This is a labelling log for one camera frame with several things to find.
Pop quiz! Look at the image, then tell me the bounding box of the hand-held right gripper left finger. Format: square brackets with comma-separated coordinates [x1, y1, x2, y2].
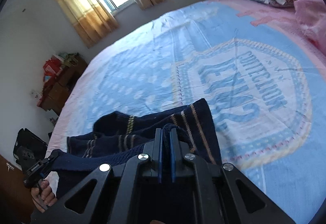
[31, 128, 163, 224]

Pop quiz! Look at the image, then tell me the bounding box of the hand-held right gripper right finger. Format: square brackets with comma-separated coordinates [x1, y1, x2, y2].
[169, 127, 296, 224]

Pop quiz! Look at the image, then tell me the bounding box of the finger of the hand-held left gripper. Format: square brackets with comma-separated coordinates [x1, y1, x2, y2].
[37, 149, 62, 179]

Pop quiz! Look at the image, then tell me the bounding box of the navy patterned knit sweater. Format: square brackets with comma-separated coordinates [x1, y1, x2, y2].
[52, 98, 222, 199]

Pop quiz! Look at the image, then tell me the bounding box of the person's left hand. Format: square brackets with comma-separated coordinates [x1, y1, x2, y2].
[31, 179, 58, 213]

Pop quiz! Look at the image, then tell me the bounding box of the brown wooden door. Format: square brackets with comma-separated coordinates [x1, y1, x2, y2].
[0, 154, 24, 189]

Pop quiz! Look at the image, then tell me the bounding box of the black folding chair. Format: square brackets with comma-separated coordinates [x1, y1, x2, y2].
[13, 127, 49, 163]

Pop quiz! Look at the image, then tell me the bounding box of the wooden desk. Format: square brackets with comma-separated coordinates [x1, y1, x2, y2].
[38, 56, 88, 115]

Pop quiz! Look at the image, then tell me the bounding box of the bed with pastel sheet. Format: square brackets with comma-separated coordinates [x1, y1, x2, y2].
[47, 0, 326, 224]

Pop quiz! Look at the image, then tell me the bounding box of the red gift box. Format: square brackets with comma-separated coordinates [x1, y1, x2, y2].
[43, 59, 59, 74]

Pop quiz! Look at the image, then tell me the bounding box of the green potted plant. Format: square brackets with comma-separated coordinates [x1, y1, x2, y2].
[62, 53, 78, 67]

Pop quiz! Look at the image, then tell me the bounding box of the wide beige window curtain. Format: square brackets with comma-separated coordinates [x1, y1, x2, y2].
[45, 0, 120, 49]

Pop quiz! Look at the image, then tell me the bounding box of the pink quilt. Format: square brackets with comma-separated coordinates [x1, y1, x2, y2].
[293, 0, 326, 49]

